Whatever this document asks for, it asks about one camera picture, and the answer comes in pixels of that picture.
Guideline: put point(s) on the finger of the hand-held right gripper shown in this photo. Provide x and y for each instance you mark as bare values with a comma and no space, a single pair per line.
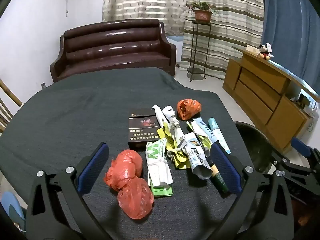
292,166
300,145

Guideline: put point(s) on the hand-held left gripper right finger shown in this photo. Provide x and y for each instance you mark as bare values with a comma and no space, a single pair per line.
225,166

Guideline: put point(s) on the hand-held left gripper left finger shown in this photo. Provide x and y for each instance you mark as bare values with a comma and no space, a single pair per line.
92,165

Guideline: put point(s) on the dark green tube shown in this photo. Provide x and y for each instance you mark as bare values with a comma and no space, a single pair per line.
220,180

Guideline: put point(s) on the bird print packet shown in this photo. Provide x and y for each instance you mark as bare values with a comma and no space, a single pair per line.
197,160

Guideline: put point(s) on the red plastic bag ball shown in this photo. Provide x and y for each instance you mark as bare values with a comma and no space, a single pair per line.
135,200
125,166

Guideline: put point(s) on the light blue tube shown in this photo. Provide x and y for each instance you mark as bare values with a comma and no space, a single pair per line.
217,132

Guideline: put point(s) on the black trash bin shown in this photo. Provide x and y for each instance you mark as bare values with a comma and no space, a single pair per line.
257,150

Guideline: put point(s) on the yellow wrapper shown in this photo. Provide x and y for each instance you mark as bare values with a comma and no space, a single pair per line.
181,162

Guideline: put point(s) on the blue white toothpaste tube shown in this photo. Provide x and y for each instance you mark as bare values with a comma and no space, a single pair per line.
200,127

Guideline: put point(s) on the black cigarette carton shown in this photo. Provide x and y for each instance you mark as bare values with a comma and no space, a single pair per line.
142,130

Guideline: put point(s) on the green white paper wrapper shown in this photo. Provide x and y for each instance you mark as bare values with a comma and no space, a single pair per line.
155,150

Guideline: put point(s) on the green paper sheet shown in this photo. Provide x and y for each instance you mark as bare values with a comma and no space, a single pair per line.
163,192

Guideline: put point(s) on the orange plastic bag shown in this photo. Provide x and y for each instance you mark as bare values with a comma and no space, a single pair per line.
188,108

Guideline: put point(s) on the white paper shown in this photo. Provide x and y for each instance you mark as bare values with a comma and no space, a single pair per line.
158,116

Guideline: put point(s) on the person's right forearm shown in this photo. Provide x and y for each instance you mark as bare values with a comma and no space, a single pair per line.
307,215

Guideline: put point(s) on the white router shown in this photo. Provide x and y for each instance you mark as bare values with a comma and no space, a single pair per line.
315,108

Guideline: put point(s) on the small brown box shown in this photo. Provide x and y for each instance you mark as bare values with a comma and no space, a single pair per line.
303,101

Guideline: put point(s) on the wooden cabinet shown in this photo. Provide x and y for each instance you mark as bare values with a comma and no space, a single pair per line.
260,87

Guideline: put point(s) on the light blue cloth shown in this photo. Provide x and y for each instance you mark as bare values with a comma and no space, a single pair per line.
10,205

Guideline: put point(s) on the mouse plush toy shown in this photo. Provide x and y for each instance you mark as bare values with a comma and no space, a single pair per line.
264,53

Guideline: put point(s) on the black metal plant stand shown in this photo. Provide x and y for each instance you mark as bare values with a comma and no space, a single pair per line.
195,71

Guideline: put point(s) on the wooden chair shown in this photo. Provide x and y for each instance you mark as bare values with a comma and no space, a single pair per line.
12,94

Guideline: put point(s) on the small cardboard box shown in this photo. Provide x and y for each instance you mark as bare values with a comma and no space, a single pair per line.
251,48

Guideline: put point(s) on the brown leather sofa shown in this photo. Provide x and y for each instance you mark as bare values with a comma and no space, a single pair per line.
112,50

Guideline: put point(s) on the blue curtain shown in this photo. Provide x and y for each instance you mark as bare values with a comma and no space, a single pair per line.
292,17

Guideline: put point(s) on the striped curtain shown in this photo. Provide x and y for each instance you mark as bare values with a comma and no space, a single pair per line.
230,17

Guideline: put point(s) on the potted plant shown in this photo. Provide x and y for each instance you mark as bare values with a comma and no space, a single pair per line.
203,15

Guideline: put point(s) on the beige patterned curtain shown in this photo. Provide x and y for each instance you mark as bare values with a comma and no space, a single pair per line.
145,0

